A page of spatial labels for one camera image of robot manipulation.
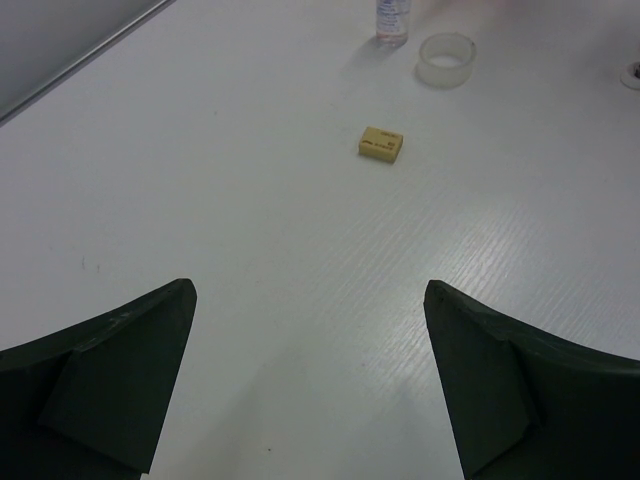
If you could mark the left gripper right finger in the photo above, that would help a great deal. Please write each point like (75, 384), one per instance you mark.
(526, 404)

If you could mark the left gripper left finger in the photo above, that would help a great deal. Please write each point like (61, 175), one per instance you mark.
(89, 401)

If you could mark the tan eraser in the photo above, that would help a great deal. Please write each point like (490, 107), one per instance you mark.
(379, 144)

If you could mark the pink white stapler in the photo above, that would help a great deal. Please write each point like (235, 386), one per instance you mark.
(630, 76)

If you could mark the clear tape roll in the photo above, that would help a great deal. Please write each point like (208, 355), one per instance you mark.
(446, 60)

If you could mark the blue cap spray bottle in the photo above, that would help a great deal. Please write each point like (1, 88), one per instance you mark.
(392, 22)

